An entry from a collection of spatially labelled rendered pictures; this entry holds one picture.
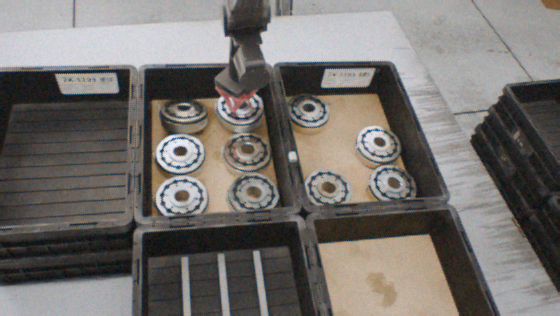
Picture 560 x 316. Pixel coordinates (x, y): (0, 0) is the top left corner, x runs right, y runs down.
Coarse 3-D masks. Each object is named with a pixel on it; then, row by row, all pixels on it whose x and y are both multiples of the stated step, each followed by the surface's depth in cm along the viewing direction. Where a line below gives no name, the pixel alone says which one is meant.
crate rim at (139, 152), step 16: (160, 64) 105; (176, 64) 105; (192, 64) 106; (208, 64) 107; (224, 64) 107; (144, 80) 102; (272, 80) 106; (272, 96) 103; (288, 144) 96; (288, 160) 93; (288, 176) 91; (272, 208) 86; (288, 208) 87; (144, 224) 82
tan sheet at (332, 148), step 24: (336, 96) 119; (360, 96) 120; (336, 120) 114; (360, 120) 115; (384, 120) 116; (312, 144) 109; (336, 144) 110; (312, 168) 105; (336, 168) 106; (360, 168) 107; (360, 192) 103
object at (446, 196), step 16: (288, 64) 110; (304, 64) 110; (320, 64) 111; (336, 64) 111; (352, 64) 112; (368, 64) 113; (384, 64) 113; (400, 80) 111; (288, 112) 101; (288, 128) 98; (416, 128) 102; (432, 160) 98; (304, 192) 89; (448, 192) 93; (304, 208) 87; (320, 208) 87; (336, 208) 88; (352, 208) 88; (368, 208) 89
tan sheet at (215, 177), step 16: (208, 112) 111; (160, 128) 107; (208, 128) 108; (224, 128) 109; (256, 128) 110; (208, 144) 106; (224, 144) 106; (208, 160) 103; (272, 160) 105; (160, 176) 99; (208, 176) 101; (224, 176) 101; (272, 176) 103; (208, 192) 98; (224, 192) 99; (224, 208) 97
